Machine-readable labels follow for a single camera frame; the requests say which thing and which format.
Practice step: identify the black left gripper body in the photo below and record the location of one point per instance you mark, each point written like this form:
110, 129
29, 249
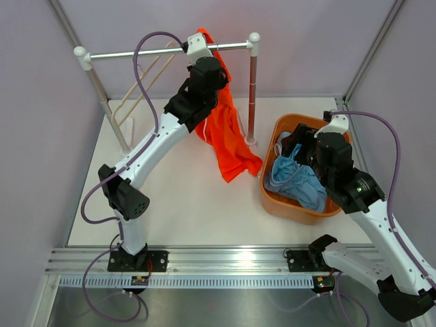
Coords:
221, 81

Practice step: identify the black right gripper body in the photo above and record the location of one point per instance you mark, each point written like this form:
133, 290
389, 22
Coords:
307, 154

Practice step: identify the light blue shorts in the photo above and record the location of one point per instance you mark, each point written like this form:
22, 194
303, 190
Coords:
295, 181

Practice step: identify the orange shorts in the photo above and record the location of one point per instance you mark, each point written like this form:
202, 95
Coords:
221, 130

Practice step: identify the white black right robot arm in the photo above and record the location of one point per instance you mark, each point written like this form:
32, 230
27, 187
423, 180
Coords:
402, 289

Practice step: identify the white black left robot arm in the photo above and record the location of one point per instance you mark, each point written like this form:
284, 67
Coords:
194, 102

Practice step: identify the orange plastic basket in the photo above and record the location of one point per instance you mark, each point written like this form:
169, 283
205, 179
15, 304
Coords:
279, 205

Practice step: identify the silver clothes rack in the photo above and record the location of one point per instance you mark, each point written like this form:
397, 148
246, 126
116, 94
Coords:
86, 60

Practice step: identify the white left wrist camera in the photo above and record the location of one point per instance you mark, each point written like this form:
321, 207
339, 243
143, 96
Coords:
197, 48

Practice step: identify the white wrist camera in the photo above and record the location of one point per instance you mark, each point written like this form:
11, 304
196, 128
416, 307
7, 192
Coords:
337, 122
197, 48

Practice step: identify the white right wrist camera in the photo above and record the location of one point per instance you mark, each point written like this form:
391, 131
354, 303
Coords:
337, 122

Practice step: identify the aluminium mounting rail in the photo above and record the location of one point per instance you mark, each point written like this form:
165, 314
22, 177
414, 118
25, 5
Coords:
179, 261

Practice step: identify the white slotted cable duct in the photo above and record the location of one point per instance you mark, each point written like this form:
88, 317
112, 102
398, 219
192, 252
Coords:
191, 282

